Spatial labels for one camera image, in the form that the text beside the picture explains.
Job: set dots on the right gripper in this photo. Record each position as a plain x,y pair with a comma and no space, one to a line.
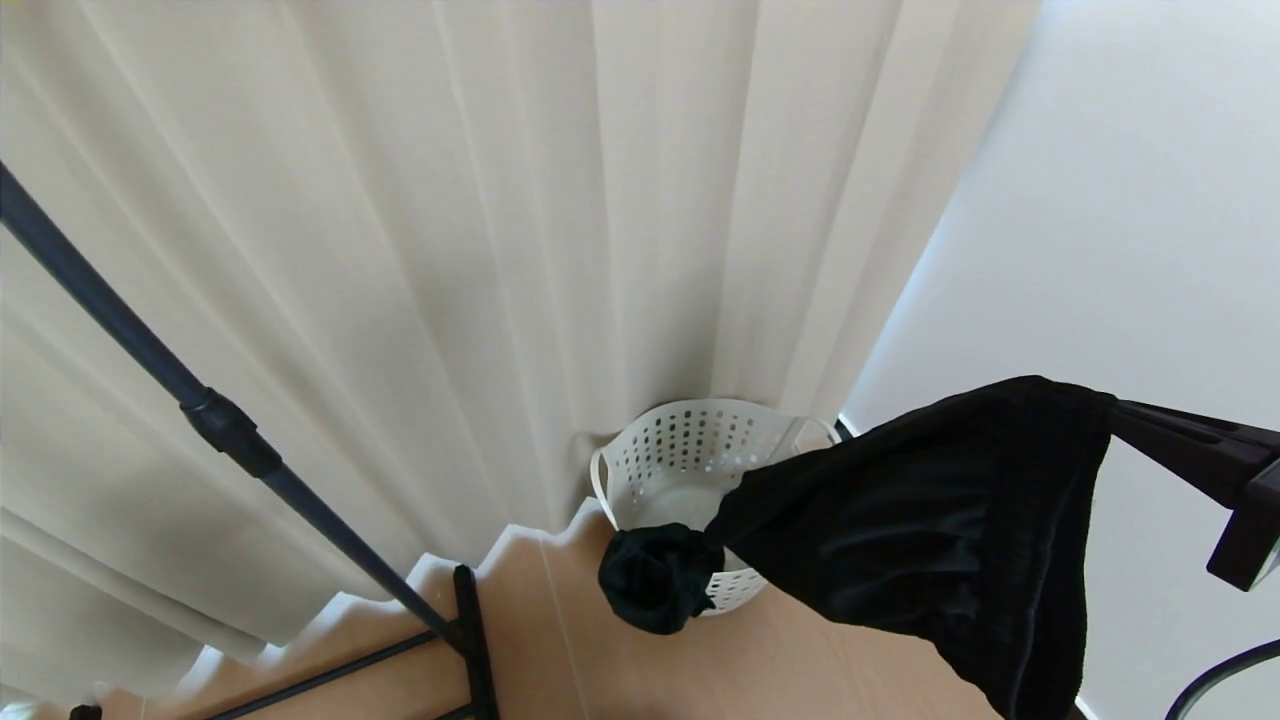
1250,530

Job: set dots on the white laundry basket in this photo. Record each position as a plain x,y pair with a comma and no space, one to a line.
680,450

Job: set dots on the black clothes rack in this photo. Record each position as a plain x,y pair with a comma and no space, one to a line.
225,430

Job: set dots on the black garment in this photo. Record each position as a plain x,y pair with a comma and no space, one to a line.
655,580

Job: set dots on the beige curtain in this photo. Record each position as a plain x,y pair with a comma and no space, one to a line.
450,250

